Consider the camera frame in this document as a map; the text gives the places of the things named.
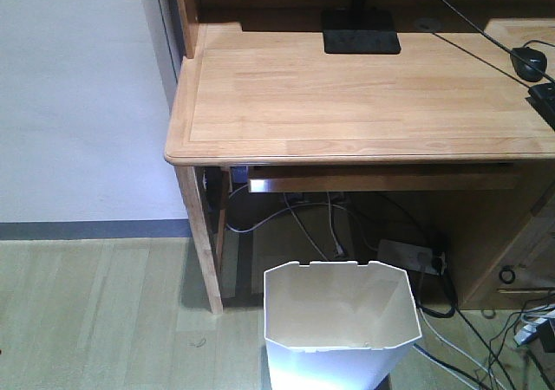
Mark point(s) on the white plastic trash bin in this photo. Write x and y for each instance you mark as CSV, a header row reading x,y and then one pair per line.
x,y
337,325

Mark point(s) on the black keyboard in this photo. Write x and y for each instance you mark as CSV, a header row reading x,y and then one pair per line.
x,y
541,98

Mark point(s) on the black computer mouse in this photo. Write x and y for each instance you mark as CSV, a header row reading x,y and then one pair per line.
x,y
529,64

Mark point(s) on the black monitor stand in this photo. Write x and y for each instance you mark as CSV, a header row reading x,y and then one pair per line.
x,y
359,31

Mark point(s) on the white power strip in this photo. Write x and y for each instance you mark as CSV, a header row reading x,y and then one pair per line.
x,y
410,257

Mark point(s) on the light wooden desk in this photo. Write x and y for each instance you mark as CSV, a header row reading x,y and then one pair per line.
x,y
446,117

